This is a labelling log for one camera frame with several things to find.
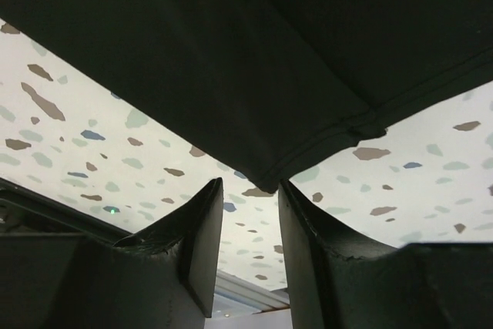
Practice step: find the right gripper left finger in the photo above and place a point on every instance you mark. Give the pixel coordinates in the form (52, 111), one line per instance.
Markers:
(61, 268)

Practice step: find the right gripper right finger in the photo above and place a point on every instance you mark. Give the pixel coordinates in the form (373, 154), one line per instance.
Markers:
(340, 278)

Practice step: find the black t shirt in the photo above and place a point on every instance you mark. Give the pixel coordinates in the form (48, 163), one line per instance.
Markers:
(270, 87)

